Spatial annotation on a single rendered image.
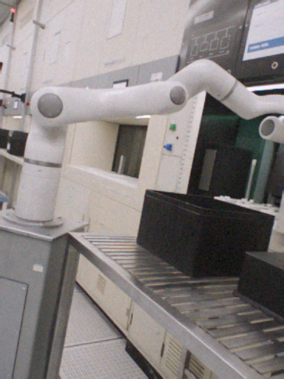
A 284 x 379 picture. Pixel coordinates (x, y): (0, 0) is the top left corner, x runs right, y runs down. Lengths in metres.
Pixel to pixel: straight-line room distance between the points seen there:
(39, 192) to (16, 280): 0.26
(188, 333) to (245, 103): 0.86
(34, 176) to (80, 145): 1.90
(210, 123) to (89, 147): 1.37
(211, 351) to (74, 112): 0.75
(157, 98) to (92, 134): 1.95
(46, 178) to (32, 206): 0.10
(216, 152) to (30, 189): 1.03
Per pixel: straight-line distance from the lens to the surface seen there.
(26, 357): 1.15
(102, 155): 3.06
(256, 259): 0.78
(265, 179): 2.33
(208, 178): 1.81
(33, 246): 1.03
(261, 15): 1.51
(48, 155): 1.08
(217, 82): 1.23
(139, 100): 1.12
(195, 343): 0.61
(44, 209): 1.11
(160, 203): 0.96
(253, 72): 1.43
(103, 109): 1.10
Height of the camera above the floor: 1.03
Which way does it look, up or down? 4 degrees down
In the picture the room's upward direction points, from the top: 10 degrees clockwise
